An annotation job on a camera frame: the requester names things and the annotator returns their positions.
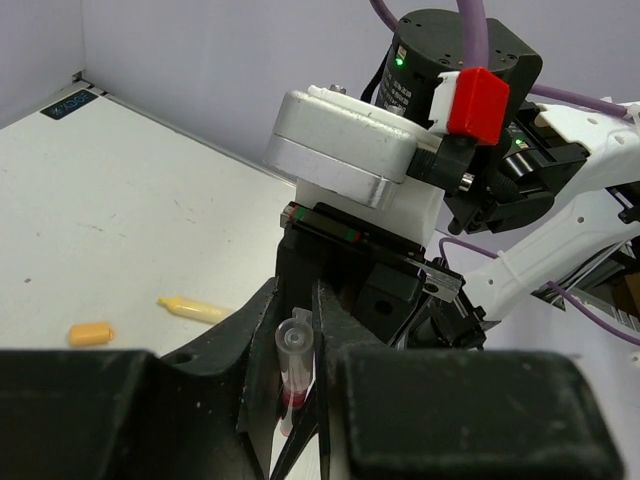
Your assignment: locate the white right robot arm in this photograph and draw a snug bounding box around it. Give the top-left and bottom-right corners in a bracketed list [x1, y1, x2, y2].
[264, 1, 639, 349]

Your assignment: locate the clear pen cap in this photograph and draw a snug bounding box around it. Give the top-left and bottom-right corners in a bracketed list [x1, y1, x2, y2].
[274, 308, 317, 436]

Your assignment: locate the yellow highlighter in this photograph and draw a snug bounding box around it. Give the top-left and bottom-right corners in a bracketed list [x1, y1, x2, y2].
[157, 296, 233, 325]

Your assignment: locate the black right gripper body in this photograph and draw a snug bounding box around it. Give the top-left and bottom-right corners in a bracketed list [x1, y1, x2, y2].
[276, 202, 485, 350]

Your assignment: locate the yellow cap near tape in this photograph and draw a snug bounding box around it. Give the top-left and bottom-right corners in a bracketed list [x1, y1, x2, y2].
[68, 322, 115, 347]

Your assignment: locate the red gel pen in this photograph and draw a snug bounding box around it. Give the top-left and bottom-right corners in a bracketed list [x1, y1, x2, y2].
[280, 388, 306, 437]

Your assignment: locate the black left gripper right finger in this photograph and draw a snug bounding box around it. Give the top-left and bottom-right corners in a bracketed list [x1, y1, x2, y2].
[311, 282, 625, 479]

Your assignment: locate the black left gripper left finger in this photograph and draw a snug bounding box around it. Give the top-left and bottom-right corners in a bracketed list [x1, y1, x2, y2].
[1, 279, 280, 479]

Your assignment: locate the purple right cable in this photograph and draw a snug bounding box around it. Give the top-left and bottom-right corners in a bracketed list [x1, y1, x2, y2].
[369, 0, 640, 346]

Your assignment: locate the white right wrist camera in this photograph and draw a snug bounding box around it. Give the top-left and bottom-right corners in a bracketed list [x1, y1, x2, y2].
[262, 67, 511, 246]

